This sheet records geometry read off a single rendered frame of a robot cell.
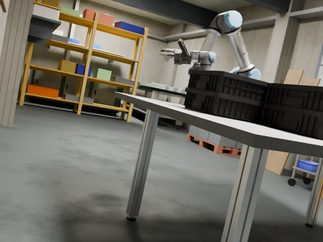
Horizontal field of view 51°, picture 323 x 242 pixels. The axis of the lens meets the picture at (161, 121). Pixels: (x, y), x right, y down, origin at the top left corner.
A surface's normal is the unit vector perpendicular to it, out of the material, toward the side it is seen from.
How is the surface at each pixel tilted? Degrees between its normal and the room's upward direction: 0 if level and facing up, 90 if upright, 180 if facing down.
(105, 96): 90
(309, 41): 90
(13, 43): 90
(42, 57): 90
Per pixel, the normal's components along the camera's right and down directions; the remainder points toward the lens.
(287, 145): 0.38, 0.15
